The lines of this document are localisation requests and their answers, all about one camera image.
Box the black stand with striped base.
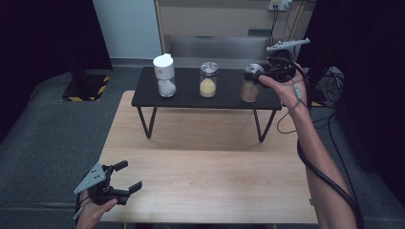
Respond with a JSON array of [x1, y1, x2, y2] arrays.
[[60, 65, 112, 103], [305, 65, 334, 108]]

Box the left hand-held gripper cable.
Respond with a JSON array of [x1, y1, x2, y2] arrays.
[[72, 171, 96, 222]]

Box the white panel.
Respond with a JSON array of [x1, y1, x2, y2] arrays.
[[92, 0, 164, 61]]

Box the black shelf with metal legs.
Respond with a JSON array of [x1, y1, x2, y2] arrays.
[[131, 66, 284, 143]]

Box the right hand-held gripper cable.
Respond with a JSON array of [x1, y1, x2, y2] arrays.
[[275, 56, 365, 229]]

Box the silver-lidded jar of brown powder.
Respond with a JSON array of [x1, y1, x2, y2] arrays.
[[240, 63, 266, 104]]

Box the black curtain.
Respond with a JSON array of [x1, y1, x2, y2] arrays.
[[295, 0, 405, 199], [0, 0, 115, 139]]

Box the white-lidded jar of white powder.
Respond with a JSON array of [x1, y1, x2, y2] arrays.
[[152, 52, 178, 98]]

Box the hanging black cables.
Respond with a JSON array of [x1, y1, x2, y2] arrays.
[[266, 8, 304, 65]]

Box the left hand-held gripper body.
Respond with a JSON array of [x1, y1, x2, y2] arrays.
[[73, 162, 130, 206]]

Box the tangle of black cables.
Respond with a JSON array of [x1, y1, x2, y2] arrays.
[[316, 67, 346, 103]]

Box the long black floor cable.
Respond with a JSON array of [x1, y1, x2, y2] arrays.
[[313, 112, 359, 204]]

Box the wooden cabinet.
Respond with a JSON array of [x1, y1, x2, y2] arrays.
[[154, 0, 317, 70]]

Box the person's right hand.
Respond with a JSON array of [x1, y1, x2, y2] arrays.
[[258, 63, 309, 111]]

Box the silver-lidded jar of yellow powder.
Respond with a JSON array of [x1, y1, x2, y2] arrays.
[[199, 61, 220, 99]]

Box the person's left hand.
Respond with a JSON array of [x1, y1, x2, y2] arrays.
[[75, 198, 119, 229]]

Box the white power strip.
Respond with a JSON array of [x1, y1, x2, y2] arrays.
[[267, 0, 293, 12]]

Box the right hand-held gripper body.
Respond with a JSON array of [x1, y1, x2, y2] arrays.
[[265, 37, 311, 84]]

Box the hand-held gripper cable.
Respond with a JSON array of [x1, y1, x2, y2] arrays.
[[275, 56, 365, 229], [72, 171, 96, 222]]

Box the grey cabinet handle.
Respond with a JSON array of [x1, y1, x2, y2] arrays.
[[246, 29, 273, 37]]

